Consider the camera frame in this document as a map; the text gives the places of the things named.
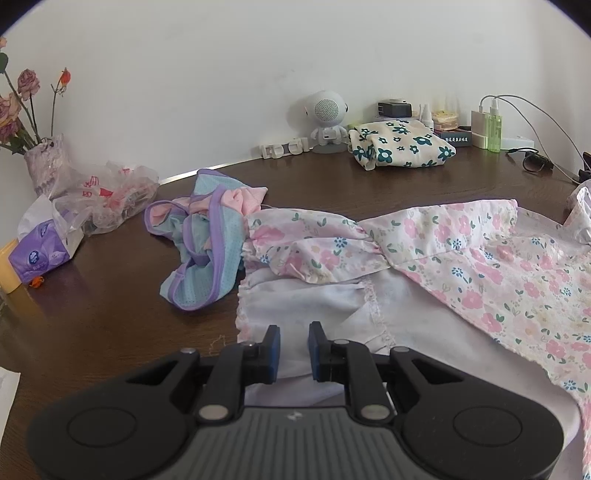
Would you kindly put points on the purple tissue pack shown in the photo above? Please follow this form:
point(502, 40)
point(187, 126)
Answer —
point(39, 247)

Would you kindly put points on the small orange scrap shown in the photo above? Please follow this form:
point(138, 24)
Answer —
point(36, 281)

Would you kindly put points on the green spray bottle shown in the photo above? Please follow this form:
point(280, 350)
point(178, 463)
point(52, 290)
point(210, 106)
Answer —
point(494, 131)

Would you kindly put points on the yellow container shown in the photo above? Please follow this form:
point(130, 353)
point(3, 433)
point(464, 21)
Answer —
point(8, 270)

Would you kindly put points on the white robot-shaped speaker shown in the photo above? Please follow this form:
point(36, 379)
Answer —
point(325, 108)

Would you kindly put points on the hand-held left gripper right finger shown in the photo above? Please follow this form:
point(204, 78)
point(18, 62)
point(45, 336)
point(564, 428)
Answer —
point(316, 351)

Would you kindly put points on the crumpled clear plastic bag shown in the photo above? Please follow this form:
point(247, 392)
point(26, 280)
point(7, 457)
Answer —
point(581, 207)

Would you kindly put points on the pink floral dress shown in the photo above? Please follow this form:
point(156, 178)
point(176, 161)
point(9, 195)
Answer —
point(461, 258)

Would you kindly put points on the dark rectangular box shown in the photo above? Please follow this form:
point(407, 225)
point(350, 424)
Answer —
point(455, 137)

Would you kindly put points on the blue and purple garment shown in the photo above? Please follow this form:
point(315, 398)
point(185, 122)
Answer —
point(217, 240)

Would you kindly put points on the dried rose bouquet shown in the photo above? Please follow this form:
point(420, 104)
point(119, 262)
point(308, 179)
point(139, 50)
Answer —
point(27, 83)

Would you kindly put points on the white paper sheet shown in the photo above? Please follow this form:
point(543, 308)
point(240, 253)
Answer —
point(7, 397)

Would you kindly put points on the folded teal flower print cloth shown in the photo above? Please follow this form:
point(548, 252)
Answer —
point(406, 145)

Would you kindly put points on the small white bottle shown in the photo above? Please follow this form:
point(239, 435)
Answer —
point(425, 117)

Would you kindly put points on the white power strip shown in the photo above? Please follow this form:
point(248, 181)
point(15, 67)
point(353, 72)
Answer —
point(519, 143)

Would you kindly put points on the clear plastic bag red print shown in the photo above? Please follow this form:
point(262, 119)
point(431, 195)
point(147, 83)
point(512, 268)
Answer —
point(115, 194)

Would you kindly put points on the pink wrapped vase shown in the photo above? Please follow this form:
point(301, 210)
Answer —
point(46, 161)

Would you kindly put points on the white power bank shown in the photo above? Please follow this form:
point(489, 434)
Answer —
point(479, 129)

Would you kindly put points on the black charger box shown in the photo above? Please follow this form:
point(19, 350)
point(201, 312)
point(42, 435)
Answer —
point(396, 110)

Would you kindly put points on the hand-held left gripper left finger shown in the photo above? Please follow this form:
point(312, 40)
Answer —
point(273, 351)

